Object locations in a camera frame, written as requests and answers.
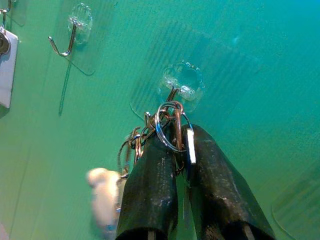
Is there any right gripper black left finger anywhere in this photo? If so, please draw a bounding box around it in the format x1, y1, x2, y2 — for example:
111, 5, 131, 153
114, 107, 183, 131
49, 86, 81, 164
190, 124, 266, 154
115, 119, 179, 240

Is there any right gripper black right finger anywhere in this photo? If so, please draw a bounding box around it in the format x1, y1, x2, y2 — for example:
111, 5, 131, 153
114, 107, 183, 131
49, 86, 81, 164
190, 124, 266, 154
181, 123, 277, 240

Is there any key bunch with plush charm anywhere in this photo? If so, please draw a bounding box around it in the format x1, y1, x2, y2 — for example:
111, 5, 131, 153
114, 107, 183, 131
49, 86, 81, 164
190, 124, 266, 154
86, 100, 198, 240

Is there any clear adhesive metal hook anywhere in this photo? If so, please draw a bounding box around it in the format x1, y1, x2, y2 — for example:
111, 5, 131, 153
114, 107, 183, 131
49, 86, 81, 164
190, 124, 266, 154
0, 0, 27, 27
47, 2, 96, 77
129, 59, 206, 118
271, 159, 320, 240

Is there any white key tag card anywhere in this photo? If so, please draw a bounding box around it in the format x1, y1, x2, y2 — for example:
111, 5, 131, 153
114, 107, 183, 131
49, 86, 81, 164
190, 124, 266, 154
0, 27, 20, 109

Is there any black-headed key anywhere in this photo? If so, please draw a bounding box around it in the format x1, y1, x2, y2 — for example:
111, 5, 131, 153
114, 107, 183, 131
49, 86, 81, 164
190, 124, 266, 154
0, 32, 11, 56

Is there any green plastic wall board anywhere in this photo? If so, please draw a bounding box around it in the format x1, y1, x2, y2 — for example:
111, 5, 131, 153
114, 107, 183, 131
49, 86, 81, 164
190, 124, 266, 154
0, 0, 320, 240

